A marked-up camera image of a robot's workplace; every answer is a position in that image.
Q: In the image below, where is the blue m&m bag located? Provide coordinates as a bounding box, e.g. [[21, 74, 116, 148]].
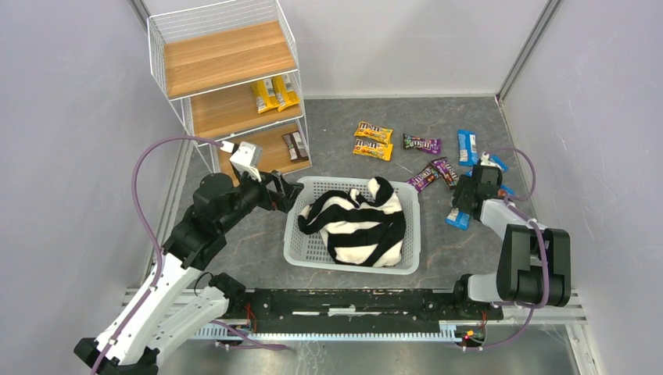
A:
[[489, 154, 509, 173], [498, 184, 516, 198]]

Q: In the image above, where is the purple m&m bag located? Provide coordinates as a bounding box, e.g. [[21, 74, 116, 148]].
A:
[[406, 164, 440, 193], [403, 134, 442, 155], [430, 157, 459, 190]]

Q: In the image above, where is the blue candy bag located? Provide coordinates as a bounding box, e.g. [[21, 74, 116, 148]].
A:
[[445, 208, 471, 230], [457, 130, 478, 166]]

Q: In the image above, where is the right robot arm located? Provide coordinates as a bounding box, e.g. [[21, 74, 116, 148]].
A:
[[452, 165, 572, 309]]

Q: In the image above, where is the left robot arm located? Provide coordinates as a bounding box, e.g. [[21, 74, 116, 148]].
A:
[[74, 171, 304, 374]]

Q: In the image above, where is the brown candy bag on shelf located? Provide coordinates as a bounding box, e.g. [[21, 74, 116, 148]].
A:
[[281, 130, 310, 163]]

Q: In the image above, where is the yellow candy bag on shelf right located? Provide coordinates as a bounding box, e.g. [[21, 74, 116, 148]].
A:
[[271, 74, 299, 112]]

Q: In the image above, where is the yellow candy bag on shelf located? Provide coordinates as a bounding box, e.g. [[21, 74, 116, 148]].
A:
[[271, 74, 299, 112], [250, 78, 279, 114]]

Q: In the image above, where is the yellow candy bag on shelf left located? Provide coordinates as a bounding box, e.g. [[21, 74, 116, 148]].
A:
[[250, 78, 279, 114]]

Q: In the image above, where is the white plastic basket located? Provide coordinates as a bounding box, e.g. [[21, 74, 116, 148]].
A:
[[283, 176, 421, 276]]

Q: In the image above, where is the purple m&m bag top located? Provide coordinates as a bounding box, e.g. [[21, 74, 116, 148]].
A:
[[403, 134, 442, 155]]

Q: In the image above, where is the black and white striped cloth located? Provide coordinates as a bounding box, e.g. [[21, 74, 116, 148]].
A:
[[297, 177, 407, 268]]

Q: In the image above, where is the yellow m&m bag lower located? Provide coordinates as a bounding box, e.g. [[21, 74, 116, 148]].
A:
[[353, 138, 393, 162]]

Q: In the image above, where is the yellow m&m bag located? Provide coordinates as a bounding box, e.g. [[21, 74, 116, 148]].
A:
[[354, 121, 393, 145], [353, 138, 393, 162]]

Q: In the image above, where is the yellow m&m bag upper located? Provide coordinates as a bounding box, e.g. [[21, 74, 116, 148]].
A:
[[354, 121, 393, 145]]

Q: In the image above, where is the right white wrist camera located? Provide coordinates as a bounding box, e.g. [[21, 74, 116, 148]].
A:
[[480, 152, 495, 166]]

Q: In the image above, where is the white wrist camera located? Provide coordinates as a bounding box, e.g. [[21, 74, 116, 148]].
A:
[[220, 141, 263, 182], [480, 152, 495, 166]]

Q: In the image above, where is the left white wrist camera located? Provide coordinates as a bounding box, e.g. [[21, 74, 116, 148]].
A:
[[220, 141, 263, 182]]

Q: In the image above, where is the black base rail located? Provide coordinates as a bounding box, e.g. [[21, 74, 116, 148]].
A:
[[220, 288, 504, 334]]

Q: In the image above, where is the white wire wooden shelf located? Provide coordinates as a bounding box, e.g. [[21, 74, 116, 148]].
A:
[[146, 1, 311, 173]]

